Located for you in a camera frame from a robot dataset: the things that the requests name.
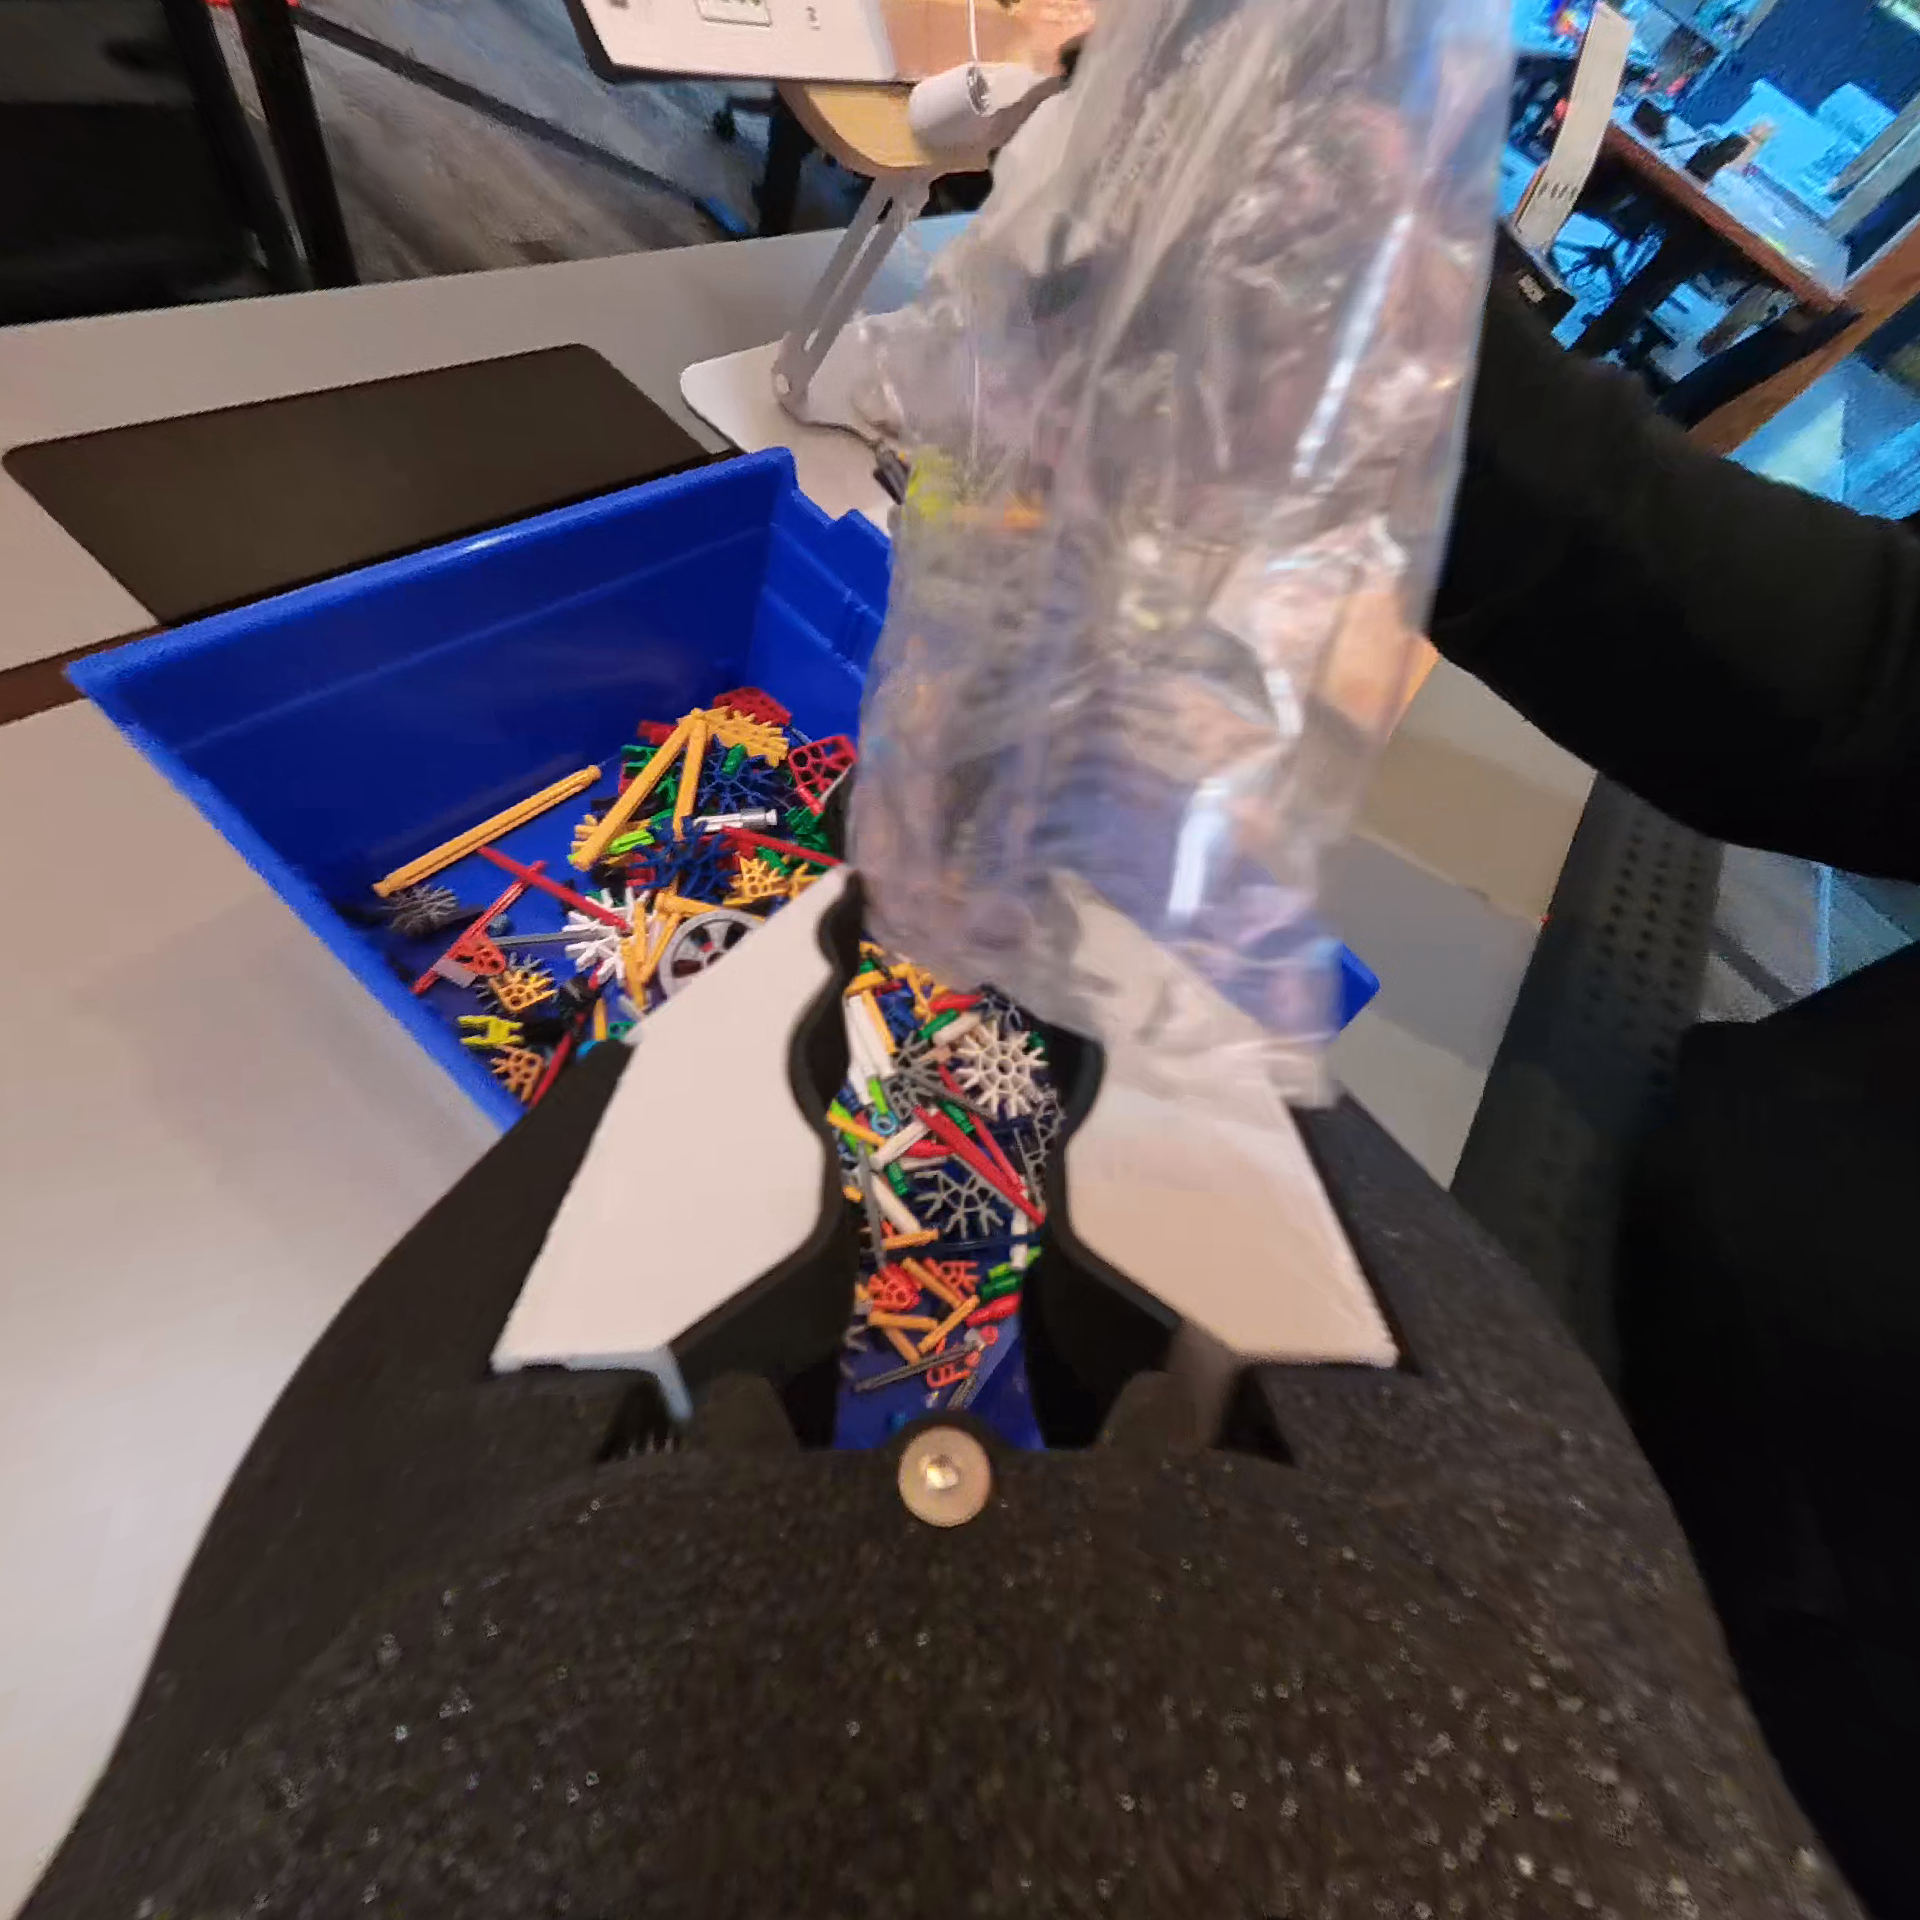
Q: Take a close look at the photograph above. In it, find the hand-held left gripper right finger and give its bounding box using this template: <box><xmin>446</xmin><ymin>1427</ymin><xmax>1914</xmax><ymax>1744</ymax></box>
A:
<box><xmin>1034</xmin><ymin>900</ymin><xmax>1400</xmax><ymax>1451</ymax></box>

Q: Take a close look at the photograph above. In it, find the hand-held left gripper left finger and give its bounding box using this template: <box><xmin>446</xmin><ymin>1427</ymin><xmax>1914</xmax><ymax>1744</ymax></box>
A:
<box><xmin>490</xmin><ymin>867</ymin><xmax>866</xmax><ymax>1422</ymax></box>

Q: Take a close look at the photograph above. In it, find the pile of colourful construction pieces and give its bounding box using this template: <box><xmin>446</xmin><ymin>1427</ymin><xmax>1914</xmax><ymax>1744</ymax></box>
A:
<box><xmin>367</xmin><ymin>688</ymin><xmax>1086</xmax><ymax>1401</ymax></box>

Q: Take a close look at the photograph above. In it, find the blue plastic bin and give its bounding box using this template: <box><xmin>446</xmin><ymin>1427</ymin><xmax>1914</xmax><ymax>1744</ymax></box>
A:
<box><xmin>64</xmin><ymin>447</ymin><xmax>1383</xmax><ymax>1451</ymax></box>

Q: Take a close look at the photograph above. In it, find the clear plastic bag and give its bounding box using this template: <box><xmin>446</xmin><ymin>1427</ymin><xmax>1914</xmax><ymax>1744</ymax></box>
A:
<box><xmin>848</xmin><ymin>0</ymin><xmax>1518</xmax><ymax>1107</ymax></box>

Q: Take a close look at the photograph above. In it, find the person's right forearm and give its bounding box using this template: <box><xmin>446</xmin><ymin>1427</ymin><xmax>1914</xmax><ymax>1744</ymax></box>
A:
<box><xmin>1424</xmin><ymin>224</ymin><xmax>1920</xmax><ymax>886</ymax></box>

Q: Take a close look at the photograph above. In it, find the black perforated panel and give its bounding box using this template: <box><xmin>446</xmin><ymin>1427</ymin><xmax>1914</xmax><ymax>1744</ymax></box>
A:
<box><xmin>1450</xmin><ymin>780</ymin><xmax>1729</xmax><ymax>1360</ymax></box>

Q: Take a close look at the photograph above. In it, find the person's black-clad torso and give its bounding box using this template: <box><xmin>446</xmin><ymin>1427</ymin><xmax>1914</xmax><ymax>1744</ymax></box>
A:
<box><xmin>1620</xmin><ymin>944</ymin><xmax>1920</xmax><ymax>1920</ymax></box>

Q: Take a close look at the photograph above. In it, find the white book stand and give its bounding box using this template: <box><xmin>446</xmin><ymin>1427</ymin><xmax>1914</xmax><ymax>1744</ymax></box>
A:
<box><xmin>681</xmin><ymin>0</ymin><xmax>1087</xmax><ymax>459</ymax></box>

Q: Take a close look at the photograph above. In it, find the printed instruction board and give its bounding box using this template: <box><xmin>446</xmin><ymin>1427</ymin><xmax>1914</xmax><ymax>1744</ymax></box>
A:
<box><xmin>562</xmin><ymin>0</ymin><xmax>921</xmax><ymax>86</ymax></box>

